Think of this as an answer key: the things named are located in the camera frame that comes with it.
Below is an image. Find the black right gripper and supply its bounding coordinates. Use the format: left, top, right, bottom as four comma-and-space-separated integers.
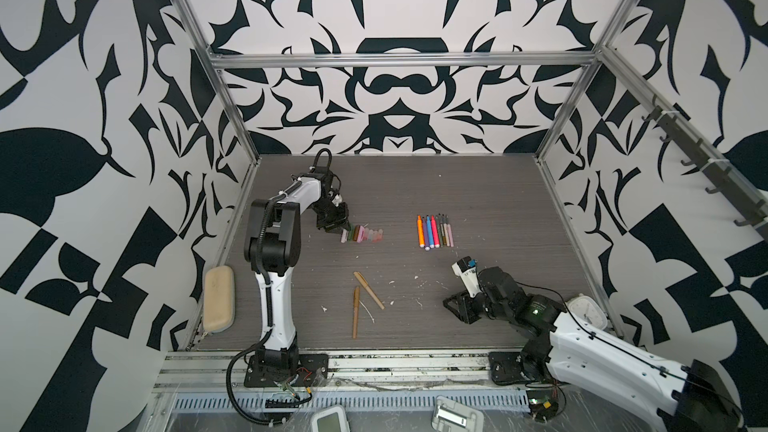
439, 287, 514, 325

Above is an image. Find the light pink marker pen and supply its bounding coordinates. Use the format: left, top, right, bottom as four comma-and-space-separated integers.
446, 217, 455, 247

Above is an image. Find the tan marker pen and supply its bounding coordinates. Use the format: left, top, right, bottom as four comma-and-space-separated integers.
353, 271, 385, 310

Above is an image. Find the purple marker pen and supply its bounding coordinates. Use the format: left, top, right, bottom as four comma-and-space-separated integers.
421, 217, 431, 250

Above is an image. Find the blue marker pen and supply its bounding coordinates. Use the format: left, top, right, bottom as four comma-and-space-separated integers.
425, 216, 435, 249

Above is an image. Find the dark brown marker pen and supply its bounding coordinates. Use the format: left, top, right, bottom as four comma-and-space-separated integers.
436, 214, 449, 247

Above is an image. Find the orange marker pen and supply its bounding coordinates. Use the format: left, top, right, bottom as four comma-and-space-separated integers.
417, 215, 425, 248

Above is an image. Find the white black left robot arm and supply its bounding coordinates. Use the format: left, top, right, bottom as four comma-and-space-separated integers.
225, 148, 351, 427

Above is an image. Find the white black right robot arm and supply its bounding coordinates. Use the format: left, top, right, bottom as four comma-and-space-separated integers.
443, 257, 746, 431

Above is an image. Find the small electronics board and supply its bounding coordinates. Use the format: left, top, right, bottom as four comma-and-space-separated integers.
526, 388, 567, 423

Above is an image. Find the beige sponge block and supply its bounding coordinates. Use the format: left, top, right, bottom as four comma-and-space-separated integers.
202, 265, 236, 334

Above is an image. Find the white handheld device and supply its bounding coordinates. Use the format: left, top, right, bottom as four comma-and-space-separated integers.
310, 405, 350, 432

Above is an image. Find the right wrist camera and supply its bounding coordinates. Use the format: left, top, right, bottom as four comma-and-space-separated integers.
451, 256, 480, 298

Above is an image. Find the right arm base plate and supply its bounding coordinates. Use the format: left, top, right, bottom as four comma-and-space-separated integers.
488, 351, 529, 386

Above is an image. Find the silver metal bracket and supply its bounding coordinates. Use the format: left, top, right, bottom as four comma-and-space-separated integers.
431, 396, 484, 432

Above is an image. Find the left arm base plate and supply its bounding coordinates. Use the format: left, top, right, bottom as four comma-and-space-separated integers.
244, 350, 329, 388

